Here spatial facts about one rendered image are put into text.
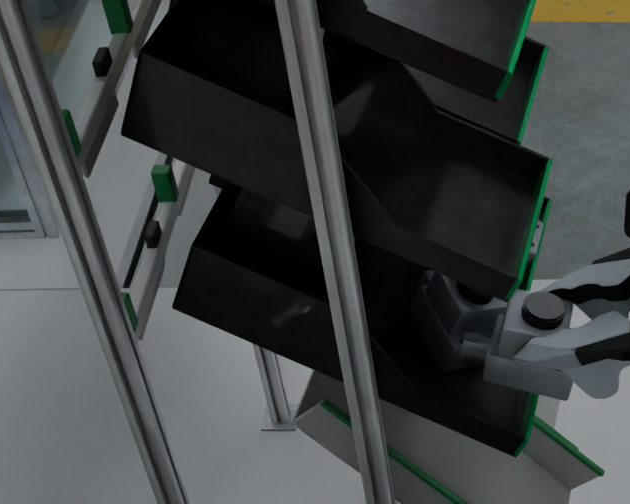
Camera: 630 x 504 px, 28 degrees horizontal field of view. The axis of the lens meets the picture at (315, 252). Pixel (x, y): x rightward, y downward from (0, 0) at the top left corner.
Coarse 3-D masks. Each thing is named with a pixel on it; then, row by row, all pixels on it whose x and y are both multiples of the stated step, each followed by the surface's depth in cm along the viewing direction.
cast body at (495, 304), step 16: (432, 272) 100; (432, 288) 96; (448, 288) 94; (464, 288) 93; (416, 304) 98; (432, 304) 96; (448, 304) 94; (464, 304) 93; (480, 304) 94; (496, 304) 94; (416, 320) 99; (432, 320) 96; (448, 320) 94; (464, 320) 94; (480, 320) 94; (432, 336) 97; (448, 336) 95; (432, 352) 97; (448, 352) 95; (448, 368) 96
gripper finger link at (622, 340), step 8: (616, 336) 83; (624, 336) 82; (592, 344) 84; (600, 344) 83; (608, 344) 83; (616, 344) 82; (624, 344) 82; (576, 352) 84; (584, 352) 84; (592, 352) 83; (600, 352) 83; (608, 352) 83; (616, 352) 82; (624, 352) 83; (584, 360) 84; (592, 360) 84; (600, 360) 84; (624, 360) 82
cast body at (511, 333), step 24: (528, 312) 88; (552, 312) 88; (480, 336) 93; (504, 336) 88; (528, 336) 88; (480, 360) 93; (504, 360) 90; (504, 384) 92; (528, 384) 91; (552, 384) 90
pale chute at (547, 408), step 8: (544, 400) 121; (552, 400) 122; (536, 408) 120; (544, 408) 121; (552, 408) 121; (536, 416) 113; (544, 416) 120; (552, 416) 121; (552, 424) 120; (568, 440) 114; (576, 448) 114
